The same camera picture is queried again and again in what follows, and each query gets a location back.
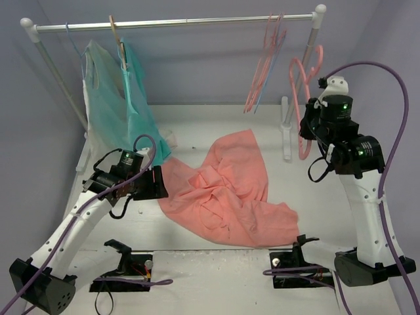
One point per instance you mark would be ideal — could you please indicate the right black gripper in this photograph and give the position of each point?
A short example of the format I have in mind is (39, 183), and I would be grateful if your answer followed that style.
(306, 123)

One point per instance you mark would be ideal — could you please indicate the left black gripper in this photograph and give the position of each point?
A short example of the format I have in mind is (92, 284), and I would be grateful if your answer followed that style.
(152, 183)

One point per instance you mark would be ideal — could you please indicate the salmon pink t shirt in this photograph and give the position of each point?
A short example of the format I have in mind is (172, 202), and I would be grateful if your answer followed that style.
(225, 200)

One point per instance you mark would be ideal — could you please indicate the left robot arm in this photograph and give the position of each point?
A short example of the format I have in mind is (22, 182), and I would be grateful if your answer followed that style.
(51, 276)

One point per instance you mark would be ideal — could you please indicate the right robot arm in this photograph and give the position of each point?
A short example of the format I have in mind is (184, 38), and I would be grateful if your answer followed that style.
(358, 161)

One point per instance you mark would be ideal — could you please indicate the teal green t shirt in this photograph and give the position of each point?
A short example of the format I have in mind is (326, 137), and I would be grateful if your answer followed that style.
(140, 119)

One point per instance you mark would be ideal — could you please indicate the pale mint white shirt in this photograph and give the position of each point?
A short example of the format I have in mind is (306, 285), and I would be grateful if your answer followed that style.
(105, 103)

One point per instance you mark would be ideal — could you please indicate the thin pink hanger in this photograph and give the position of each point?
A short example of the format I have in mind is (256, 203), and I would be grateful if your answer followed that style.
(259, 72)

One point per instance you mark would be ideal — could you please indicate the wooden hanger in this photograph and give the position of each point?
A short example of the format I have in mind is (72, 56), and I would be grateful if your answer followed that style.
(118, 42)

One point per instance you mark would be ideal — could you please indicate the white metal clothes rack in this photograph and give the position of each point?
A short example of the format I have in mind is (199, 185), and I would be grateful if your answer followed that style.
(213, 112)

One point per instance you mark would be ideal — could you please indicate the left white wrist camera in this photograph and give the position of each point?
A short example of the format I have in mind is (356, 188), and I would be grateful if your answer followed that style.
(147, 155)

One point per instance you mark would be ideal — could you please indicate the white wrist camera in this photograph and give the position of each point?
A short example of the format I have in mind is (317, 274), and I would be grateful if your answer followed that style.
(147, 155)
(333, 85)

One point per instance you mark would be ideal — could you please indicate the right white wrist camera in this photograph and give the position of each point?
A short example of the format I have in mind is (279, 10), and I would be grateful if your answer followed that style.
(333, 85)

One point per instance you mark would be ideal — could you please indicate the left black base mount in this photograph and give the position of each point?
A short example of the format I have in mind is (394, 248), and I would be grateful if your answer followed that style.
(132, 268)

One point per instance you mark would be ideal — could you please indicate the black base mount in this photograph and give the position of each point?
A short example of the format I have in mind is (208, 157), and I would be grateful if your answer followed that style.
(132, 268)
(289, 270)

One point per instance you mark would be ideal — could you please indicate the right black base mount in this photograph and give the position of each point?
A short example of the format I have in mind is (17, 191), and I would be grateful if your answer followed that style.
(289, 270)

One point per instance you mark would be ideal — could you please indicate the blue wire hanger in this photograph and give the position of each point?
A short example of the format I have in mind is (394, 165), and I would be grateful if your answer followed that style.
(81, 54)

